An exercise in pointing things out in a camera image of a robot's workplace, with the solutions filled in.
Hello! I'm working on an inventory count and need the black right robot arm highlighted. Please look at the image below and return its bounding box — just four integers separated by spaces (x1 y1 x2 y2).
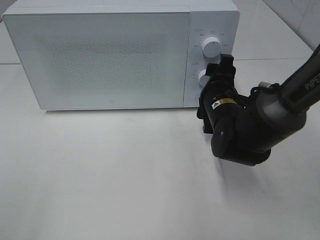
196 48 320 166

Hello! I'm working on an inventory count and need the white microwave door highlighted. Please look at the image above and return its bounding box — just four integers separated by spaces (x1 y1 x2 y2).
4 13 190 110

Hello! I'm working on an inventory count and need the white microwave oven body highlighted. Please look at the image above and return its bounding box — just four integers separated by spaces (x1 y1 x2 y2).
2 0 240 110

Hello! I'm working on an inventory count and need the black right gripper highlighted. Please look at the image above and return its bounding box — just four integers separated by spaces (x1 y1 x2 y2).
196 54 240 134

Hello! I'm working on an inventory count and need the white microwave knob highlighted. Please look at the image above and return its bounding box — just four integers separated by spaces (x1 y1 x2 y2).
197 69 210 87
201 36 222 58

